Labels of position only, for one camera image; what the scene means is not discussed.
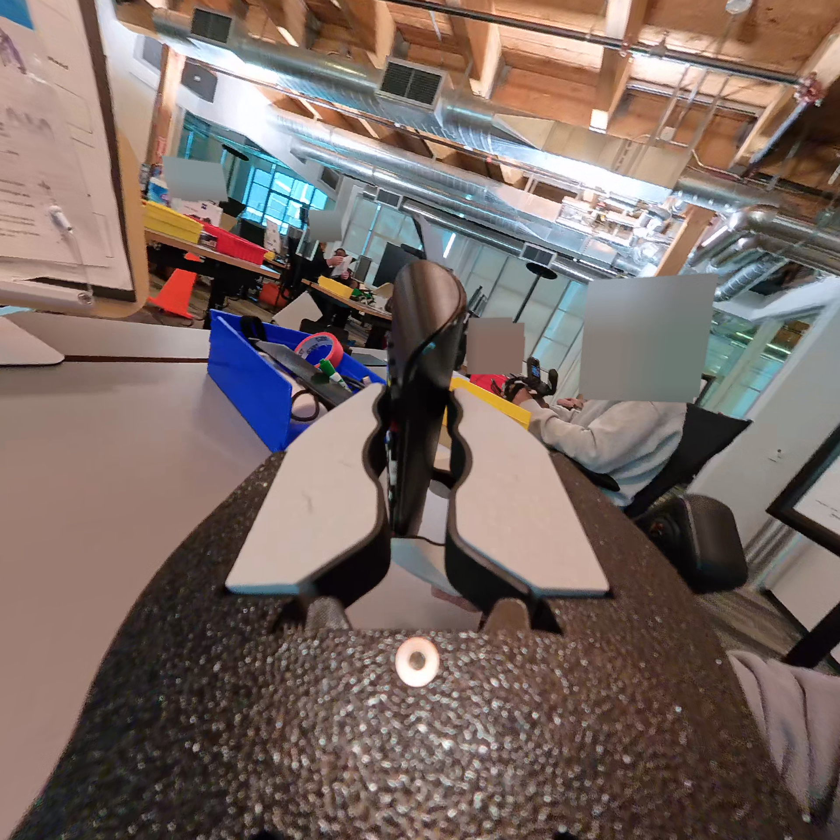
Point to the yellow plastic bin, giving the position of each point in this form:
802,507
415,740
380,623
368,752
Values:
499,404

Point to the grey desk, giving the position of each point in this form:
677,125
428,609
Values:
105,473

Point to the square marker wall poster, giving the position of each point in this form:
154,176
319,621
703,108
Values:
814,525

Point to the red storage bin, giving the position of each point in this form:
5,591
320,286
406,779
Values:
236,246

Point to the yellow storage bin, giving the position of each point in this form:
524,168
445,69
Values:
173,223

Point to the wooden document stand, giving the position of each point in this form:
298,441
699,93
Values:
131,250

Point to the red tape roll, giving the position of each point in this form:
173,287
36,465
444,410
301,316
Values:
322,348

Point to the dark brown strip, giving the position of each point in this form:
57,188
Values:
423,381

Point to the printed instruction sheet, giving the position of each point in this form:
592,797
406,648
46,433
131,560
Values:
53,158

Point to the green marker pen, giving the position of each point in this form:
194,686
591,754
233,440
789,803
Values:
339,376

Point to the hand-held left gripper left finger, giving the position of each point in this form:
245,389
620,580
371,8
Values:
315,512

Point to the person's right forearm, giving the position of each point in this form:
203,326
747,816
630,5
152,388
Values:
794,735

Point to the blue plastic bin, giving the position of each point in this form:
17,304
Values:
243,381

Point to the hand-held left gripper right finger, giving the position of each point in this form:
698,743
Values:
525,519

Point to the black office chair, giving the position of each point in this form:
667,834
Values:
696,525

